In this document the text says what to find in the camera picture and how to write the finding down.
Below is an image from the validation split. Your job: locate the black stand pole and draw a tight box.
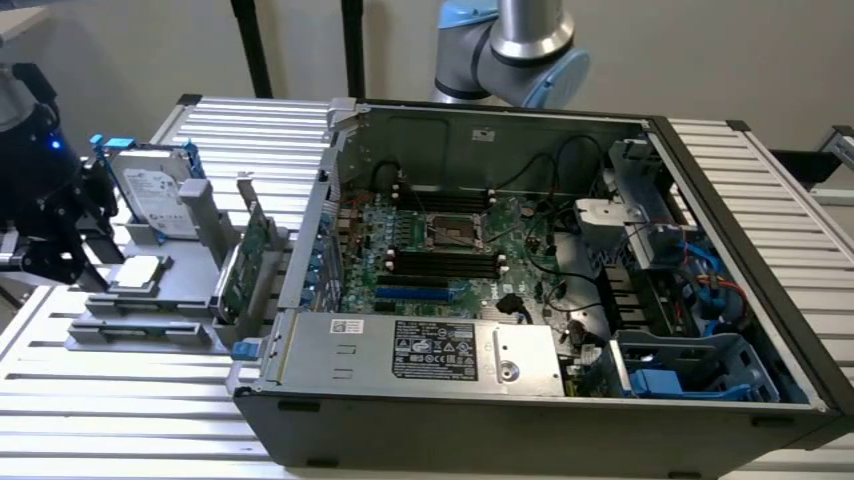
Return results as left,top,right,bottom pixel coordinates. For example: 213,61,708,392
337,0,369,100
228,0,276,100

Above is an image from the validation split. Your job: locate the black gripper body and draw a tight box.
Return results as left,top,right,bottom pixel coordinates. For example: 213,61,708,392
0,62,92,244

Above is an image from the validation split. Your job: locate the green motherboard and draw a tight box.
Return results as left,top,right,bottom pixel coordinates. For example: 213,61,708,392
329,192,569,322

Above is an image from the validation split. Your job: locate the white desk edge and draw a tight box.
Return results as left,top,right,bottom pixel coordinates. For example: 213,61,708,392
0,4,53,47

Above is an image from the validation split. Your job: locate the grey metal disk bay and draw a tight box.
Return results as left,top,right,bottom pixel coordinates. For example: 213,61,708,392
601,138,700,272

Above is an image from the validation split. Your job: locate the aluminium profile frame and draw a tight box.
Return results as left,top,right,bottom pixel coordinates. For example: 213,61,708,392
807,124,854,206

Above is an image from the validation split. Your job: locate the silver CPU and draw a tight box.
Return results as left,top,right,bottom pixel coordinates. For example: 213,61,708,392
106,255,169,295

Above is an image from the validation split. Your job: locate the CPU socket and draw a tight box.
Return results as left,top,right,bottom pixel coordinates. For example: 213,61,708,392
416,211,487,252

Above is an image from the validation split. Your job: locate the black open PC case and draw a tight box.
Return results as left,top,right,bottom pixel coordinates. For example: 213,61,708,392
229,97,854,475

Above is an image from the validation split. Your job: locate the blue plastic disk bay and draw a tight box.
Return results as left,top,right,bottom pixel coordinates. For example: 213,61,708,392
608,328,783,404

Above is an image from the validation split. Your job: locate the blue wire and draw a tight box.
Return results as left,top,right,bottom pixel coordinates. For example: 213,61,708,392
671,238,750,324

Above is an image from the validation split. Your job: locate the long black wire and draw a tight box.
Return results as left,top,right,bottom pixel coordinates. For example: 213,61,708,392
551,133,609,202

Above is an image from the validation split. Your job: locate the hard disk in blue carrier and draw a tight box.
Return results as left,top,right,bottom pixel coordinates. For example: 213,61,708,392
88,132,205,247

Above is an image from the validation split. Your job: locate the short black wire loop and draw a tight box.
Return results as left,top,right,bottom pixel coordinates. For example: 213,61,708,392
368,159,403,195

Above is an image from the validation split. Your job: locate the grey parts rack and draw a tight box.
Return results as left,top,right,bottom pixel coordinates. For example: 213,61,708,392
64,177,296,357

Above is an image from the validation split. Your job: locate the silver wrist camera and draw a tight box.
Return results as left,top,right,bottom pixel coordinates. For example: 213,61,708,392
0,225,33,274

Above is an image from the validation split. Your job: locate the long blue expansion slot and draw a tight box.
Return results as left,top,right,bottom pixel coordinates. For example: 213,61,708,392
375,286,451,305

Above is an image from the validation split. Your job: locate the silver power supply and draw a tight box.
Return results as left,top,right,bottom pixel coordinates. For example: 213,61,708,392
260,311,569,399

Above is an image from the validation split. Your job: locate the green graphics card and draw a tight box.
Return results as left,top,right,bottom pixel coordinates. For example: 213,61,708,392
210,170,283,322

